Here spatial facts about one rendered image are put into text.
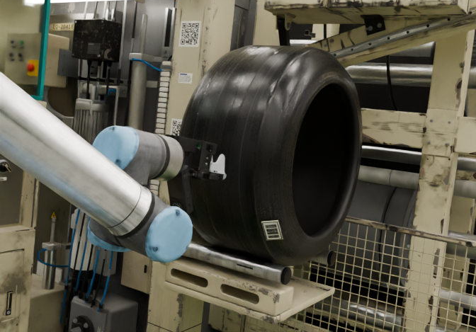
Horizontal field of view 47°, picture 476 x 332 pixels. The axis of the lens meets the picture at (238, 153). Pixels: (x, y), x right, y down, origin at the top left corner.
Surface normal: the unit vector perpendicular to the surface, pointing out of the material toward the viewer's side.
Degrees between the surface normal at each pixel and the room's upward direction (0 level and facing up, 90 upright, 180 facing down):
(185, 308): 90
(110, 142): 78
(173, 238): 91
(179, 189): 111
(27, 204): 90
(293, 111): 85
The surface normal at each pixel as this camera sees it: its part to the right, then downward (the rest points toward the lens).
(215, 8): 0.83, 0.12
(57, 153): 0.62, 0.16
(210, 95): -0.44, -0.45
